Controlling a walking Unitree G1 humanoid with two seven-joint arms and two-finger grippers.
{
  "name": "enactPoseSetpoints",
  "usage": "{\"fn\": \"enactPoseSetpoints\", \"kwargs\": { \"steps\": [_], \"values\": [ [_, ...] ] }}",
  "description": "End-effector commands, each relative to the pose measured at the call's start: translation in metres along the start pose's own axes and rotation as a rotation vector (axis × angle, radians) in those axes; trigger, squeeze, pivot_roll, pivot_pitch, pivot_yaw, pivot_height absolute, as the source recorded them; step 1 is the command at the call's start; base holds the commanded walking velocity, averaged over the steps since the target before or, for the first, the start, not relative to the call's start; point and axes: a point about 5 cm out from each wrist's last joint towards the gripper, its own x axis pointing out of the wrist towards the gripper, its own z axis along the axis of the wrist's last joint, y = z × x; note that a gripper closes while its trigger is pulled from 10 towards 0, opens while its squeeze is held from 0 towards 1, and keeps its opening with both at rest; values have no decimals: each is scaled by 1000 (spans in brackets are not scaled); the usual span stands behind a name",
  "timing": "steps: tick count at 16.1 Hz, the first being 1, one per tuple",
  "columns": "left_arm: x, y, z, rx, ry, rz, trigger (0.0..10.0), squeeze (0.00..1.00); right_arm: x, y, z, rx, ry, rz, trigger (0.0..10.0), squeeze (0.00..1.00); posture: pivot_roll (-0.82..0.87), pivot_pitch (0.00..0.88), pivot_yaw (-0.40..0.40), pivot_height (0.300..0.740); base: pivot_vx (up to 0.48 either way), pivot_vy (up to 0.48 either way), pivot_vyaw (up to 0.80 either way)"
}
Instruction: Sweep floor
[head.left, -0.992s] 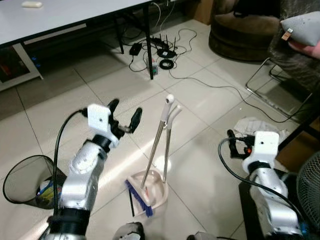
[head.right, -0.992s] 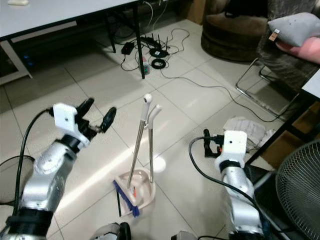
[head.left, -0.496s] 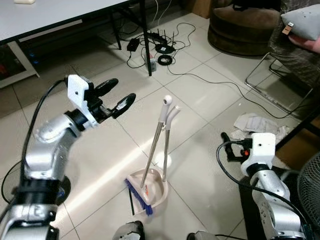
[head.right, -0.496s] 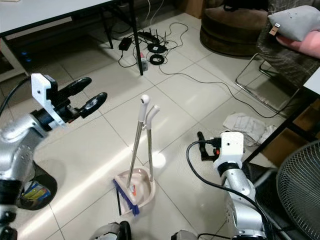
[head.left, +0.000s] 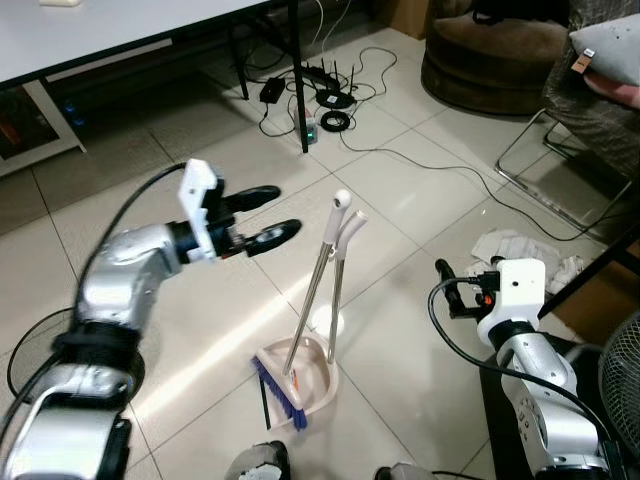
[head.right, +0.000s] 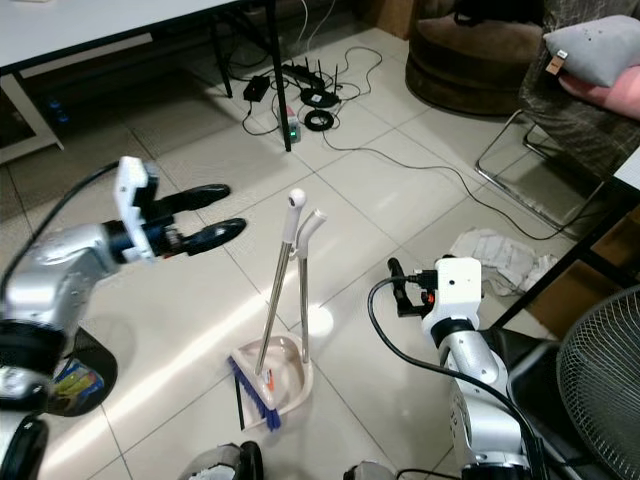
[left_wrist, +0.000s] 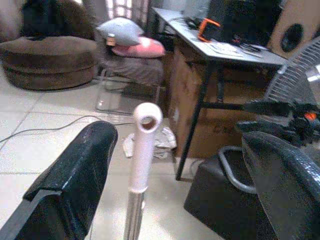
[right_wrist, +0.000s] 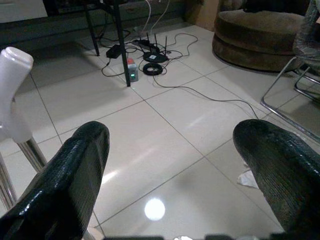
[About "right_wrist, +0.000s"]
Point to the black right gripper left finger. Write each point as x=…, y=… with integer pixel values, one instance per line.
x=62, y=187

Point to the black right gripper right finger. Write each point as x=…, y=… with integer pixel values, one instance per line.
x=287, y=175

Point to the crumpled white paper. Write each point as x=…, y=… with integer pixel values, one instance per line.
x=246, y=180

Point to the grey box with red button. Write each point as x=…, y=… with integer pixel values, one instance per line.
x=133, y=72

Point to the round brown armchair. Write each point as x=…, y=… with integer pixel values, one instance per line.
x=250, y=37

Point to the black power adapter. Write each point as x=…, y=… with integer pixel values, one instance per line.
x=113, y=51

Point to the black router with antennas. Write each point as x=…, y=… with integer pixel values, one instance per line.
x=155, y=58

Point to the black power strip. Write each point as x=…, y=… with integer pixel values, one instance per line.
x=143, y=43

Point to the black garment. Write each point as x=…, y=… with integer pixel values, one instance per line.
x=275, y=5

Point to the tan cardboard box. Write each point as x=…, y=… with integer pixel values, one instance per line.
x=208, y=15

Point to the chrome frame chair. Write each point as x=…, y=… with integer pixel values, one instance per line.
x=287, y=120

